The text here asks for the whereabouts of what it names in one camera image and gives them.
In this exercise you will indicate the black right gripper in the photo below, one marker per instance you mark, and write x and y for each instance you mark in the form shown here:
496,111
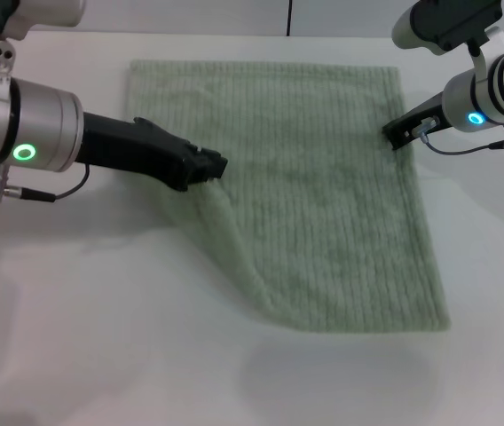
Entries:
429,115

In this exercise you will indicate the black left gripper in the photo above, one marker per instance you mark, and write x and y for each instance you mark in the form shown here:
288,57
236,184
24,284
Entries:
145,146

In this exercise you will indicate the pale green ribbed towel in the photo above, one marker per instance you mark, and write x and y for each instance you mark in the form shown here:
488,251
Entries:
323,199

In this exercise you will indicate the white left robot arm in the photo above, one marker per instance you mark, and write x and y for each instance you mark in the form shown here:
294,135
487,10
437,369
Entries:
43,124

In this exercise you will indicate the right wrist camera housing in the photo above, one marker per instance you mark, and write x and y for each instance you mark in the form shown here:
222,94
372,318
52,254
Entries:
447,18

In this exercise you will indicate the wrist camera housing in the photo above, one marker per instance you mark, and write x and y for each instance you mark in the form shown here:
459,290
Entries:
57,9
447,18

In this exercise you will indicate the left wrist camera housing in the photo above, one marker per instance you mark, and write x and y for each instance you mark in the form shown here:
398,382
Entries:
57,9

